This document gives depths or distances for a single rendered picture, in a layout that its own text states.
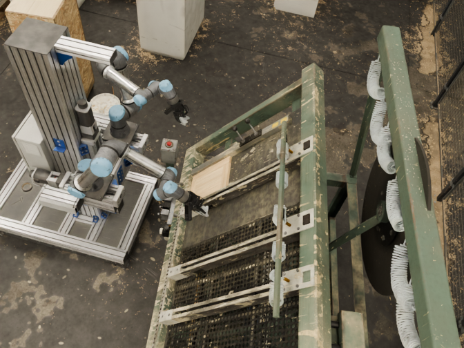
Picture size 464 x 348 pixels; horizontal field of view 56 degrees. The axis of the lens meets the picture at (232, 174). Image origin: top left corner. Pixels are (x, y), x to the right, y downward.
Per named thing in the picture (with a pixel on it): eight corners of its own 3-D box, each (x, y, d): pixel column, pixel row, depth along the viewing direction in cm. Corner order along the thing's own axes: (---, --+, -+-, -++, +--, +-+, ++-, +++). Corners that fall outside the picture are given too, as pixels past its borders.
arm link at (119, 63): (120, 115, 327) (98, 51, 287) (134, 105, 334) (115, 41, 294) (130, 121, 321) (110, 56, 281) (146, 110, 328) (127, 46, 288)
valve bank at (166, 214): (166, 189, 359) (164, 172, 339) (182, 191, 359) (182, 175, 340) (153, 244, 330) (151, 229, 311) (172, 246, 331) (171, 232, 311)
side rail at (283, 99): (206, 150, 352) (195, 143, 346) (316, 84, 283) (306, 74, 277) (204, 156, 348) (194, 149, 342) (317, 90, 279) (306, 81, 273)
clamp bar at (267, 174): (188, 210, 314) (162, 195, 302) (324, 144, 240) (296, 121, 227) (186, 221, 308) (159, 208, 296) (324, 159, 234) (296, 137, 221)
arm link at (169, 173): (104, 137, 263) (173, 176, 279) (97, 150, 256) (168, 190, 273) (111, 128, 254) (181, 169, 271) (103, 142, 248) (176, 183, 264)
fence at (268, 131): (195, 172, 334) (191, 169, 332) (292, 118, 274) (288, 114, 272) (195, 177, 331) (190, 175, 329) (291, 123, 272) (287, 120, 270)
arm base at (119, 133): (106, 135, 326) (104, 127, 318) (114, 121, 335) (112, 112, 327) (126, 140, 325) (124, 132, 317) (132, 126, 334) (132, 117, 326)
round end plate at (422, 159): (349, 187, 269) (403, 95, 204) (359, 188, 269) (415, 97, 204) (358, 316, 223) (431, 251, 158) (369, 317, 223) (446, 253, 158)
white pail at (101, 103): (103, 113, 473) (95, 81, 435) (129, 120, 471) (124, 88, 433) (90, 134, 455) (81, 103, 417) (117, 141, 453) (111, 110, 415)
